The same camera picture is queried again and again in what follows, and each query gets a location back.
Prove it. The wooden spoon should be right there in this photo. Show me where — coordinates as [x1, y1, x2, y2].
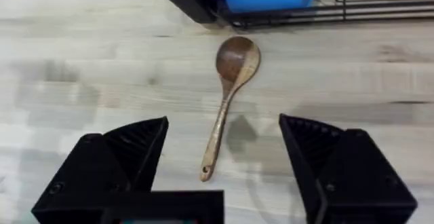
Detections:
[199, 35, 262, 183]

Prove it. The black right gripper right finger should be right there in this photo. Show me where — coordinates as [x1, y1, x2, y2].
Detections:
[278, 113, 418, 224]

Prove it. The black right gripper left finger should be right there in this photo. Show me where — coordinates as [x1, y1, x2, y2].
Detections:
[31, 115, 170, 224]

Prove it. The black wire dish rack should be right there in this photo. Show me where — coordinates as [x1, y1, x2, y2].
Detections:
[158, 0, 434, 30]

